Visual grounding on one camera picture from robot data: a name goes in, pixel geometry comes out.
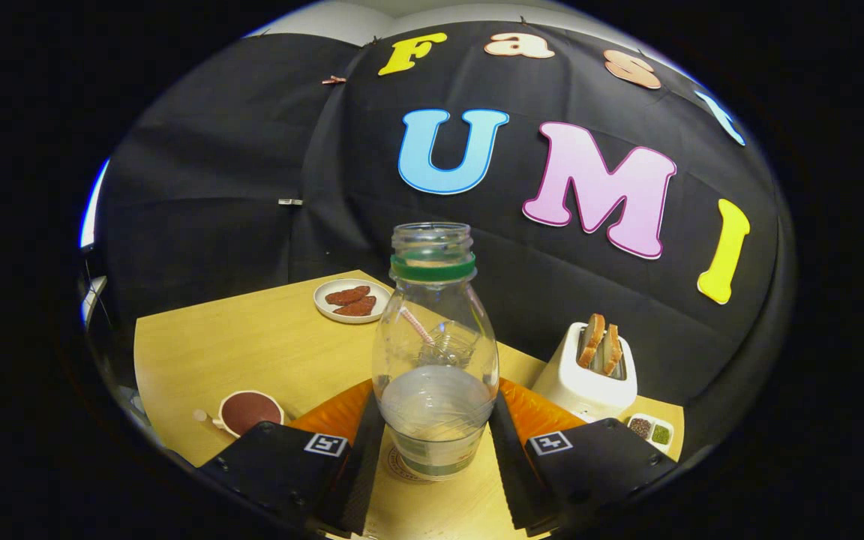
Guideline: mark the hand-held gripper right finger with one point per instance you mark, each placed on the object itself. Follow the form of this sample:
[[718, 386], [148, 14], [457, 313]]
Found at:
[[511, 480]]

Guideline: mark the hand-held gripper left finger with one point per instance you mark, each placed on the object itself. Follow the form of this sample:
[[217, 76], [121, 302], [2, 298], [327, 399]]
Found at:
[[361, 480]]

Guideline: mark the round cork coaster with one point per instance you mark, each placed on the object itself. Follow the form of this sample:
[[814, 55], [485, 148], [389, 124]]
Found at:
[[394, 466]]

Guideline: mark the clear plastic juice bottle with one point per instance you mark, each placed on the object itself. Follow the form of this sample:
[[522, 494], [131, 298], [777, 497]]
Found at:
[[436, 405]]

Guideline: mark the white toaster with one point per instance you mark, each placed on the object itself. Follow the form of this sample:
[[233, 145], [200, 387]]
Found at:
[[582, 394]]

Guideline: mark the white divided condiment dish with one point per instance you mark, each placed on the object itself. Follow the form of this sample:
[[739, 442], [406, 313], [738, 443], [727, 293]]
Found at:
[[649, 433]]

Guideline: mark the toast slice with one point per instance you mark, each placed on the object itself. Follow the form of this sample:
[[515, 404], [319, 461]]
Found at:
[[612, 351], [592, 341]]

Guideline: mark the red striped straw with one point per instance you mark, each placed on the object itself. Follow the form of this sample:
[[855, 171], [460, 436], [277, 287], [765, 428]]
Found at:
[[417, 325]]

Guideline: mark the white round plate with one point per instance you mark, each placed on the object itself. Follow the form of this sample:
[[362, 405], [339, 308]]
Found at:
[[327, 311]]

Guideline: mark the brown meat piece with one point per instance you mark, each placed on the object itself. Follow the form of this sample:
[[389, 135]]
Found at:
[[346, 295], [357, 307]]

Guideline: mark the wooden table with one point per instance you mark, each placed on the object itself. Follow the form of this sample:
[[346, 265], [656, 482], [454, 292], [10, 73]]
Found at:
[[237, 345]]

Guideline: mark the black backdrop cloth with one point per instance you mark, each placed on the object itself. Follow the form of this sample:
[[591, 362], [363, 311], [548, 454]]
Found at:
[[252, 165]]

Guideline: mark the red cloth clip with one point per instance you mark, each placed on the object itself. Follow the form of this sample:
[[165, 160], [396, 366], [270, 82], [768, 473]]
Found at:
[[334, 79]]

